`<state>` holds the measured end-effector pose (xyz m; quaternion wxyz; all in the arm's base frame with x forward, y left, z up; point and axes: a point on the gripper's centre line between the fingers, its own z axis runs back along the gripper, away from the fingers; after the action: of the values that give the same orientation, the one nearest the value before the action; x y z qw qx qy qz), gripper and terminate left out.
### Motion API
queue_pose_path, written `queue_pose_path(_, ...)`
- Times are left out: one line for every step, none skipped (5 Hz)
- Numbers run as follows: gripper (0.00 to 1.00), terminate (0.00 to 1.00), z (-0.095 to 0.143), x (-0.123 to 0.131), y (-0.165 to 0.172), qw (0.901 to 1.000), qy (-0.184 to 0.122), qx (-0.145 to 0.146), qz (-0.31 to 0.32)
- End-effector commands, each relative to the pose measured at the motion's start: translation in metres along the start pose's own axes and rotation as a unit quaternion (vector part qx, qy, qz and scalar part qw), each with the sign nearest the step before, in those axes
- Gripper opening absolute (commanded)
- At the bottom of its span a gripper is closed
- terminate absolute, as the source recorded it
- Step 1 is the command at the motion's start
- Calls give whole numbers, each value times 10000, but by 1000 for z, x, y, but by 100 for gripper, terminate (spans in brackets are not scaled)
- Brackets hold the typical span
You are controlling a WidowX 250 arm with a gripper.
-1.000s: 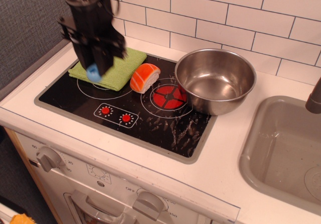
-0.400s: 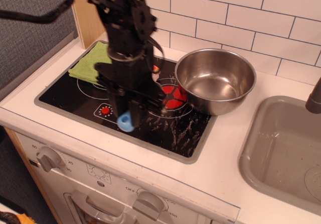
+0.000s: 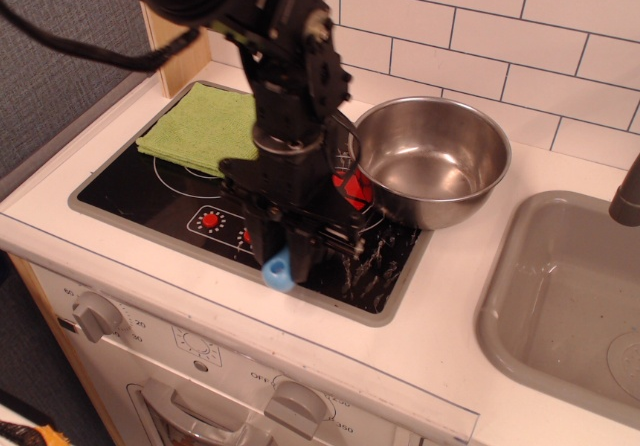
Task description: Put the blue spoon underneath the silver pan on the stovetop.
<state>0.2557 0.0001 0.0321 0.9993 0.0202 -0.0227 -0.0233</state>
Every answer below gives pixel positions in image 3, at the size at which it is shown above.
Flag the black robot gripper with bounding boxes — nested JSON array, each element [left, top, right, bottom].
[[219, 146, 365, 283]]

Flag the blue handled grey spoon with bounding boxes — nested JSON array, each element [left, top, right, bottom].
[[261, 247, 296, 293]]

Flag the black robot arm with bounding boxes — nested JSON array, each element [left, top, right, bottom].
[[141, 0, 362, 284]]

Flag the silver metal pan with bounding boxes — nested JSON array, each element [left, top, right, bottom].
[[350, 97, 511, 230]]

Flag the black toy stovetop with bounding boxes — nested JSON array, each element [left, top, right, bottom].
[[67, 81, 434, 328]]

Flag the green folded cloth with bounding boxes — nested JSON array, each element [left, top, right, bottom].
[[136, 83, 258, 177]]

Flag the grey right oven knob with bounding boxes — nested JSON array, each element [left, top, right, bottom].
[[264, 381, 328, 440]]

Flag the grey oven knob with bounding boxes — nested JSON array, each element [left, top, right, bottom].
[[72, 292, 123, 343], [264, 381, 328, 440]]

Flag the white toy oven front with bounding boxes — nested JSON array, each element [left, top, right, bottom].
[[29, 265, 478, 445]]

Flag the grey left oven knob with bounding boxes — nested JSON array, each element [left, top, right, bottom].
[[72, 292, 123, 343]]

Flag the grey plastic sink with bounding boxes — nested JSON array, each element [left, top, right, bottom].
[[477, 191, 639, 428]]

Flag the yellow object at corner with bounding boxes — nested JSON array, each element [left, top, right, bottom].
[[36, 425, 71, 446]]

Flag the grey faucet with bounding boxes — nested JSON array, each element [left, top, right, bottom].
[[609, 156, 640, 227]]

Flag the grey oven door handle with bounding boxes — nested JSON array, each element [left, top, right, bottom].
[[132, 379, 250, 445]]

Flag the wooden side post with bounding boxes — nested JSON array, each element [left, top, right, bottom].
[[141, 4, 211, 98]]

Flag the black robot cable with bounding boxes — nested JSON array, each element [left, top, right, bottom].
[[0, 0, 201, 73]]

